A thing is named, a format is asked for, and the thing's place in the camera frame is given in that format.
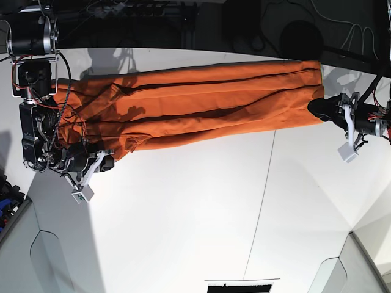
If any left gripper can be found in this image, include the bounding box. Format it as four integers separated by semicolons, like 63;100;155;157
307;92;368;151

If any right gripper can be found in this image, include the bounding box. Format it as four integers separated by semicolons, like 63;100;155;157
61;149;115;189

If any orange t-shirt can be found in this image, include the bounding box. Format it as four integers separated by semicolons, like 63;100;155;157
54;60;324;160

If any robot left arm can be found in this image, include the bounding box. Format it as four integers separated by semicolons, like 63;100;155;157
307;1;390;154

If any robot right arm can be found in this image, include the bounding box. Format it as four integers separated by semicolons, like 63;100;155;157
1;1;114;197

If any black round stool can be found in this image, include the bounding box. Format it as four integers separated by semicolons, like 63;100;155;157
279;20;324;60

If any blue black clutter bin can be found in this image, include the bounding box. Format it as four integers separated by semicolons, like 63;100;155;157
0;170;26;232

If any grey left side panel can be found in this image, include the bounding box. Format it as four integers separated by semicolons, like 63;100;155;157
1;201;75;292

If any grey panel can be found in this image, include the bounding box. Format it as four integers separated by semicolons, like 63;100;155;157
1;201;75;292
309;231;390;293

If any grey right side panel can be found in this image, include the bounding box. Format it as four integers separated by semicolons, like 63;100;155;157
309;231;390;293

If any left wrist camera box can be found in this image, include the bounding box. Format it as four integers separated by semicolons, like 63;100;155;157
338;142;358;163

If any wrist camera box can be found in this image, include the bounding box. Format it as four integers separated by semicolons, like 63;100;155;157
338;142;358;163
71;186;94;204

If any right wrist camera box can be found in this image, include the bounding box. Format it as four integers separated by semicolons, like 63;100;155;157
71;186;94;204

